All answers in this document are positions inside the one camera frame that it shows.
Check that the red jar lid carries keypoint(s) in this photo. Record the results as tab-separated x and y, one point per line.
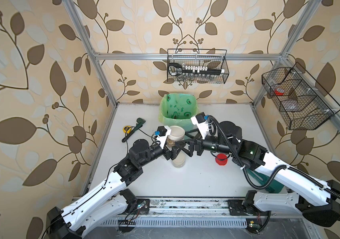
221	159

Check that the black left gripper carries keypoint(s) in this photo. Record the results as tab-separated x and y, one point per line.
174	150

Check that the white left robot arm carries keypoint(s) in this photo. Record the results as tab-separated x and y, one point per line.
109	198

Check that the yellow tape measure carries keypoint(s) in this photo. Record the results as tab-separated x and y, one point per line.
127	129

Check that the black socket set rail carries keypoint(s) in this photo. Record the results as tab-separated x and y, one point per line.
175	69

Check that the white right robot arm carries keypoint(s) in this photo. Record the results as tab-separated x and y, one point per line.
316	200

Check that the black wire basket wall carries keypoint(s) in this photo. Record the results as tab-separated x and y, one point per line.
203	66
307	103

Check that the black wire basket right wall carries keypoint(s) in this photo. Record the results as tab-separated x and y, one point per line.
307	103

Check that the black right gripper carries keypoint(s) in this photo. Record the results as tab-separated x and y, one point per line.
198	139

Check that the green bin with bag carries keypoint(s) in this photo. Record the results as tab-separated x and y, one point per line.
177	110

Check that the red object in basket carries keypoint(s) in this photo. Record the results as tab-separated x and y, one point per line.
279	91

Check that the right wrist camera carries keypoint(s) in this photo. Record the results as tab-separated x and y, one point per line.
205	127

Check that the beige lid jar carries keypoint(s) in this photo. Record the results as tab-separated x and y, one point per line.
179	161
177	134

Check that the black wire basket back wall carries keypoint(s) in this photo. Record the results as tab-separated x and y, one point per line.
203	66

